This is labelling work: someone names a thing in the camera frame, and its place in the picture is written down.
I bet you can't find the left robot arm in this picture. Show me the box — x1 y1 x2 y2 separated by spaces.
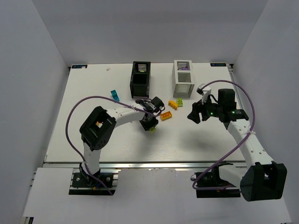
79 97 164 176

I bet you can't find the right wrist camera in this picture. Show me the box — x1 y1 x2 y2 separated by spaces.
196 84 212 100

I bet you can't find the white slotted container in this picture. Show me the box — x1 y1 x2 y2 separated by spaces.
172 60 195 98

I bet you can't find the light green square lego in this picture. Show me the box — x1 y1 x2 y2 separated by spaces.
149 127 156 133

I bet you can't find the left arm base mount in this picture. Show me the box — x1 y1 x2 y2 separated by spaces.
69 163 117 196

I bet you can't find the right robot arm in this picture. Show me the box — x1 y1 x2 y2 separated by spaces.
188 86 287 202

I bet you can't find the yellow curved lego brick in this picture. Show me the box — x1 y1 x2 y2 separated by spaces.
168 100 178 110

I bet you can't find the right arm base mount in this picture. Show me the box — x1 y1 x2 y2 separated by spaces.
195 171 241 198

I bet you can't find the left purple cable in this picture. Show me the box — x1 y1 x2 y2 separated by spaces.
65 96 164 196

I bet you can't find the orange long lego brick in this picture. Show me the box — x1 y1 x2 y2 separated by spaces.
160 111 172 121

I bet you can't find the cyan lego brick pair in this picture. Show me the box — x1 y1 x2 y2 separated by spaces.
111 90 120 102

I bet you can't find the green lego brick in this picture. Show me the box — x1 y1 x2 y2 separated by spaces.
176 98 183 107

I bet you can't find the black slotted container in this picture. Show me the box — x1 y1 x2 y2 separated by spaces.
129 61 151 98

